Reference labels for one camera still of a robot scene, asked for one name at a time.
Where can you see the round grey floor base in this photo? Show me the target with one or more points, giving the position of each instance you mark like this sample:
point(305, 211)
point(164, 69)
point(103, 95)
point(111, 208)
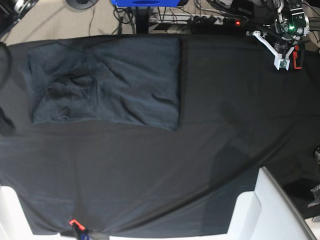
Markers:
point(81, 4)

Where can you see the black red clamp right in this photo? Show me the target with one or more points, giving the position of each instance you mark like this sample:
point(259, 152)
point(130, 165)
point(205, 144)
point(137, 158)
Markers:
point(298, 56)

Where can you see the black table post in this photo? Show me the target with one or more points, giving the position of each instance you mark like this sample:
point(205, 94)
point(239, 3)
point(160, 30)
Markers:
point(142, 16)

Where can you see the white bin left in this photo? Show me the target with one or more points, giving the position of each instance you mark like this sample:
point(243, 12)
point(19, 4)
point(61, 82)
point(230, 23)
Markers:
point(13, 222)

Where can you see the white bin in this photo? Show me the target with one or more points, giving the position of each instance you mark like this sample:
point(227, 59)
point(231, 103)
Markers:
point(267, 213)
point(13, 222)

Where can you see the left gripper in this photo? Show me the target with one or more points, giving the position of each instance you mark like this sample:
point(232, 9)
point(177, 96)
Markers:
point(279, 38)

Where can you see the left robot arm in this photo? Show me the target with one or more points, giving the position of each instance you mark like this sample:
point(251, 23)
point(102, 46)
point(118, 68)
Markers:
point(289, 10)

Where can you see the dark grey T-shirt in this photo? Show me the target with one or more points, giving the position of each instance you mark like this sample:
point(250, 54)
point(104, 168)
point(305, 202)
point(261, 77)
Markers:
point(120, 81)

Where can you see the black table cloth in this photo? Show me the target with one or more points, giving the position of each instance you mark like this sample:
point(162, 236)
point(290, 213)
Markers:
point(237, 114)

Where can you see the white bin right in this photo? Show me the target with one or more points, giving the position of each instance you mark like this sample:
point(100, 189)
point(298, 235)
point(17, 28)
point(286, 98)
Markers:
point(267, 213)

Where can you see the black red clamp front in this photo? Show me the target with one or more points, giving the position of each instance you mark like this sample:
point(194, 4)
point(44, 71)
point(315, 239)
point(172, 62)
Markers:
point(79, 231)

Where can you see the blue plastic box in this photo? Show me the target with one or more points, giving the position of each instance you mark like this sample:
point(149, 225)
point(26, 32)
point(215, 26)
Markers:
point(145, 3)

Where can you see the white power strip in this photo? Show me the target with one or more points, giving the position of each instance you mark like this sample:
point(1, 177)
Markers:
point(182, 18)

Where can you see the black red clamp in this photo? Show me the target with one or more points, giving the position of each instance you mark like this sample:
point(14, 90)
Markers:
point(298, 56)
point(79, 231)

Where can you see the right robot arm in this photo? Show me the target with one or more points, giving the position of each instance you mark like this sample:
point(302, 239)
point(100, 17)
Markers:
point(11, 13)

